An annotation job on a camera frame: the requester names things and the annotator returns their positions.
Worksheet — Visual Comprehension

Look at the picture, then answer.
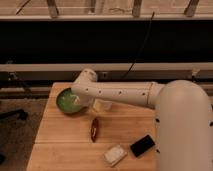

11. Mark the green ceramic bowl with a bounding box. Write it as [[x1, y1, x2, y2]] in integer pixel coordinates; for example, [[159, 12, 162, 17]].
[[56, 88, 86, 114]]

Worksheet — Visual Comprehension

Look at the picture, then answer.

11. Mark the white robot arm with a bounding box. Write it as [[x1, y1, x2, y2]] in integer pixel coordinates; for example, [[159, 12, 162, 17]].
[[72, 69, 213, 171]]

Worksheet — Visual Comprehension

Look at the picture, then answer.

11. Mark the clear plastic cup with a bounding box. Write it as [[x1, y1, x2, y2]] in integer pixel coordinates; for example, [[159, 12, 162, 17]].
[[93, 99, 112, 112]]

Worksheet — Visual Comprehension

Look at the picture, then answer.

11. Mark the red brown pepper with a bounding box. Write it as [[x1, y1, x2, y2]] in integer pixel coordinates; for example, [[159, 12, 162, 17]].
[[90, 118, 99, 143]]

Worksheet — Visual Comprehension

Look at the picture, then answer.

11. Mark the black smartphone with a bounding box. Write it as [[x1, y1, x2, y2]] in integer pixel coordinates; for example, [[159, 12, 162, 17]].
[[130, 135, 155, 157]]

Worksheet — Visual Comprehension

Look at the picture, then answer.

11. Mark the white rectangular sponge block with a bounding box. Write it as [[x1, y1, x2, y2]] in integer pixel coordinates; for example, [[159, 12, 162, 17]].
[[104, 144, 127, 167]]

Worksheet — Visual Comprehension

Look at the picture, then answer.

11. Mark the black office chair base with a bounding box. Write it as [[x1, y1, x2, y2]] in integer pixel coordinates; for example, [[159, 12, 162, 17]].
[[0, 109, 28, 120]]

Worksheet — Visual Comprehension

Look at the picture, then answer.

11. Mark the black hanging cable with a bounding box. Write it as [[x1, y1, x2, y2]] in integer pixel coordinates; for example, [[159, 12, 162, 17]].
[[119, 11, 156, 82]]

